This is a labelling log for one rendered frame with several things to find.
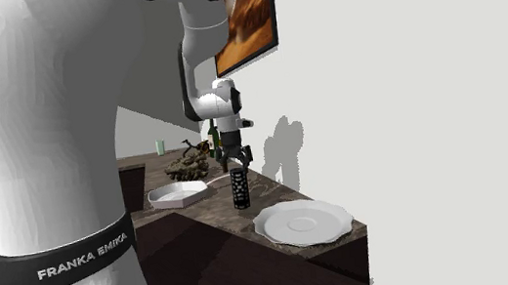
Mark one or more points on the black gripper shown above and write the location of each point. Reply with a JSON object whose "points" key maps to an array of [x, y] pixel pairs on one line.
{"points": [[230, 142]]}

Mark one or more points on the pale green cup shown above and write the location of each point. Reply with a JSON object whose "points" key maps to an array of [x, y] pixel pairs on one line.
{"points": [[160, 147]]}

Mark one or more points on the brown wooden counter cabinet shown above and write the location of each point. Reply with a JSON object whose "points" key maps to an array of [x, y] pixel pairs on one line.
{"points": [[216, 208]]}

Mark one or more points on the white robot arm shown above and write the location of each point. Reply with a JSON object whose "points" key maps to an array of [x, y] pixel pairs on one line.
{"points": [[42, 137]]}

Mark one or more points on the small dark brown figure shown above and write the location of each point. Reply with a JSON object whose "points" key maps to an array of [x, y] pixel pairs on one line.
{"points": [[197, 146]]}

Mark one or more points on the olive bunch of grapes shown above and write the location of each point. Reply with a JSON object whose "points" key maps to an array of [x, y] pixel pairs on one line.
{"points": [[187, 168]]}

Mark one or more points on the brown framed wall picture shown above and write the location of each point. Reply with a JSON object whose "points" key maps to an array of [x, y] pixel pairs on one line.
{"points": [[247, 18]]}

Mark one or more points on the white octagonal dish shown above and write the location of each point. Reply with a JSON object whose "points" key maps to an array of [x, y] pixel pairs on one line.
{"points": [[177, 194]]}

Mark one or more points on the white scalloped round plate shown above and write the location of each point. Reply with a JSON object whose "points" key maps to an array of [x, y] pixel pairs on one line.
{"points": [[302, 223]]}

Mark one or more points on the black perforated cylinder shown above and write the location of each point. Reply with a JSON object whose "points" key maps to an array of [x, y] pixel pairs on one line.
{"points": [[240, 189]]}

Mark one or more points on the green wine bottle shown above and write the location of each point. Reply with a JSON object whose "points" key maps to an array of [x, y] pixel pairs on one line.
{"points": [[213, 139]]}

